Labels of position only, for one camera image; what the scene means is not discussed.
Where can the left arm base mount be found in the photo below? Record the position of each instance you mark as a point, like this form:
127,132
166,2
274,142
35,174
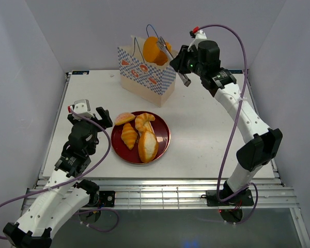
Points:
102,199

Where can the curved croissant bread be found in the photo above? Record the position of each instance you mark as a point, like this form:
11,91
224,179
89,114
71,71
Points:
143,122

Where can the white topped oval bread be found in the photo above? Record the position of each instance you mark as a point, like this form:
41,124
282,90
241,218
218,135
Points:
147,147

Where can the round orange bun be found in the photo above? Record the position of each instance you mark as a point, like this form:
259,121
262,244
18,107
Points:
151,52

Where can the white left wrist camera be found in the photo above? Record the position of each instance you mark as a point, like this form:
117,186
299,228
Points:
81,107

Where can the pink sugared bread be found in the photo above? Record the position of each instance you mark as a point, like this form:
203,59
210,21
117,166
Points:
123,118

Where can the blue table label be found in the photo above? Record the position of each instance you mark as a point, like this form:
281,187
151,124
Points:
80,72
236,71

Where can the left blue table label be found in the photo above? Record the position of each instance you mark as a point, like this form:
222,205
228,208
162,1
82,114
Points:
80,72

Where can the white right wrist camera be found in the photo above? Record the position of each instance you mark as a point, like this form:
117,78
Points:
198,35

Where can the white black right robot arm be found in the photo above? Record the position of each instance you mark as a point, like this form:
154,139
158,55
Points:
261,142

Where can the aluminium frame rail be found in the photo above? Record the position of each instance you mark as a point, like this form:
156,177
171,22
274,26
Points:
186,194

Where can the striped croissant bread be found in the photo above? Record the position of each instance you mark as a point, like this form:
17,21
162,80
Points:
129,136

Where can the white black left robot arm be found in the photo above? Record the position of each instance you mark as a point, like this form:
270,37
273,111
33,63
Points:
66,191

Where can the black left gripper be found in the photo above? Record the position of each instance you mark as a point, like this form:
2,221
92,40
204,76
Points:
107,122

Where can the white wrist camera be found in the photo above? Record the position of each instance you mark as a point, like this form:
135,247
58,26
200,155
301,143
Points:
81,107
198,35

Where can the metal serving tongs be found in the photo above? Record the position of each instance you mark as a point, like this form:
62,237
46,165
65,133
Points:
161,44

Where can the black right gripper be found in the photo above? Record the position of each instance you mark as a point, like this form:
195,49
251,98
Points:
176,63

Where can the right blue table label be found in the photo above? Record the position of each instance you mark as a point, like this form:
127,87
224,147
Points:
236,71

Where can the red round plate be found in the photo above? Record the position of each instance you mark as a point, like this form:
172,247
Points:
161,131

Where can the checkered paper bag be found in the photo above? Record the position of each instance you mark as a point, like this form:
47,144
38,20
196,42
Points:
147,80

